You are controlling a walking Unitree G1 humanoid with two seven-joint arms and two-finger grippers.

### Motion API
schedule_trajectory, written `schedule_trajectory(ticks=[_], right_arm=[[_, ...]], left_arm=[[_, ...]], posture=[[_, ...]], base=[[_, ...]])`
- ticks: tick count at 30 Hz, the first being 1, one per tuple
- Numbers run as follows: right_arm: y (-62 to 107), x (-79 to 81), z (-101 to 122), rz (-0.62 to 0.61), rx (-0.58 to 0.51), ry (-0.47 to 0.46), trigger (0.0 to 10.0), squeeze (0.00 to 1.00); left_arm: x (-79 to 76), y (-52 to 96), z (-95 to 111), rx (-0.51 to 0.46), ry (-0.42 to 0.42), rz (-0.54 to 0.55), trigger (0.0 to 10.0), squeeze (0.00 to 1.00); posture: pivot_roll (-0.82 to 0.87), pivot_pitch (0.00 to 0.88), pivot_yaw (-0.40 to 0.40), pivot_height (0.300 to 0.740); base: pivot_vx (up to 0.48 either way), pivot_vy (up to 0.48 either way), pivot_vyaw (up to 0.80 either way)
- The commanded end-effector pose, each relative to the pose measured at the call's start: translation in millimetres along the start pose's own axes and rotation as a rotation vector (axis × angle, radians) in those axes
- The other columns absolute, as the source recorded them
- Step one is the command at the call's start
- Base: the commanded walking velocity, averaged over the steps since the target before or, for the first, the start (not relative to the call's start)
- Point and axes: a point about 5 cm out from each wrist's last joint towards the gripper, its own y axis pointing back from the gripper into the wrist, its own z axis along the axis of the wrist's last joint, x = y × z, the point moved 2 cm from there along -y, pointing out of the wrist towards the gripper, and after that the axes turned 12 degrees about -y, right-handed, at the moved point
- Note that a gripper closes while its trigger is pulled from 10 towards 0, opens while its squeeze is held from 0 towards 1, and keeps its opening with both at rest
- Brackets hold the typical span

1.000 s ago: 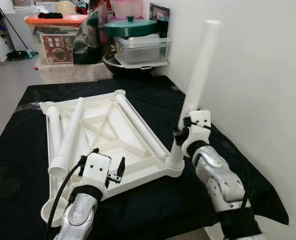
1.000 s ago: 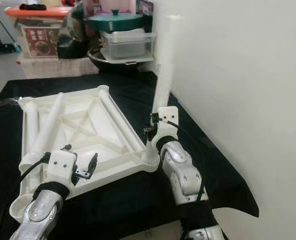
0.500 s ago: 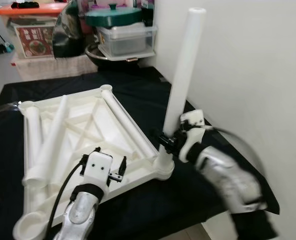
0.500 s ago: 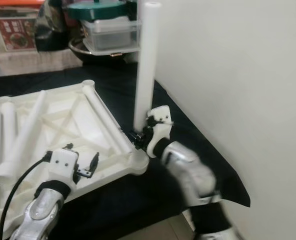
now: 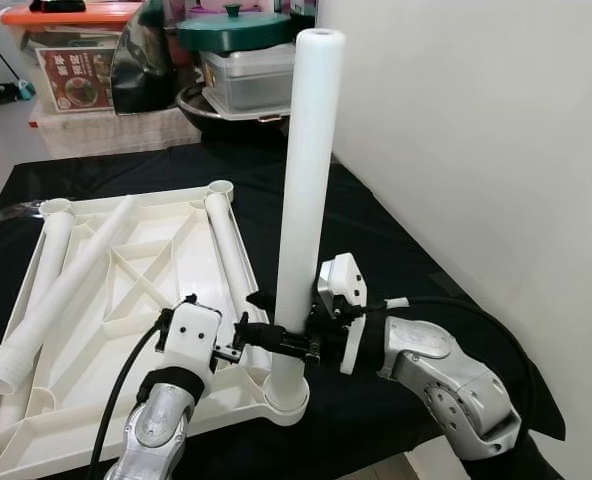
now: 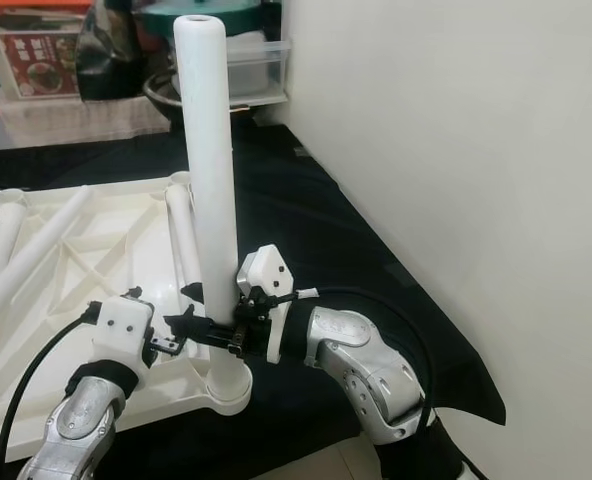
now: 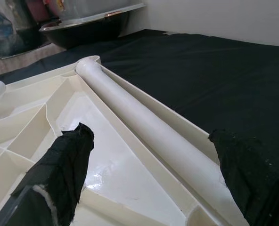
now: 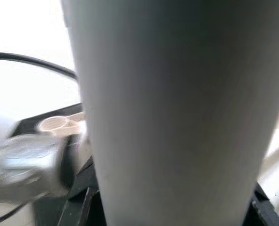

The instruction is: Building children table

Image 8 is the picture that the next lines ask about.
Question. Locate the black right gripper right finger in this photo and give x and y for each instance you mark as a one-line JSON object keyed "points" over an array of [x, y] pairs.
{"points": [[263, 214]]}

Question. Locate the black table cloth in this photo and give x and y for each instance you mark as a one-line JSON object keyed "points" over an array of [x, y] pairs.
{"points": [[31, 121]]}

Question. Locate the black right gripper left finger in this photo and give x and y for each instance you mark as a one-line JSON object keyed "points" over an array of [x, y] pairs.
{"points": [[85, 207]]}

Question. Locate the white plastic children table top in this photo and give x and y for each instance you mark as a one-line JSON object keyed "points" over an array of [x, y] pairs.
{"points": [[52, 124]]}

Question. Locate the white plastic table leg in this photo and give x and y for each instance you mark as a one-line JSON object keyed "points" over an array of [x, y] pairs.
{"points": [[177, 117]]}

